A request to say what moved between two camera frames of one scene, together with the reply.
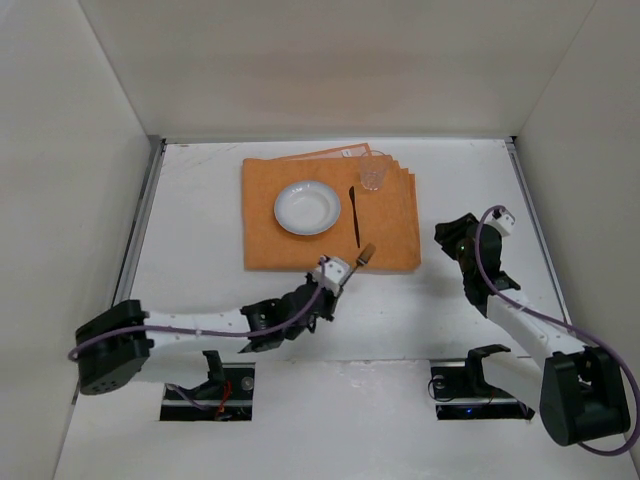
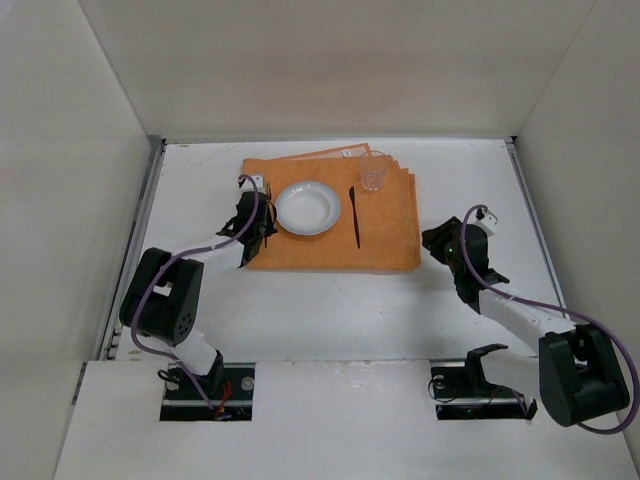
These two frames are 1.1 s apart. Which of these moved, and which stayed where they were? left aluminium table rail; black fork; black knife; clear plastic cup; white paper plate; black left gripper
Moved: black left gripper; black fork
Stayed: clear plastic cup; left aluminium table rail; black knife; white paper plate
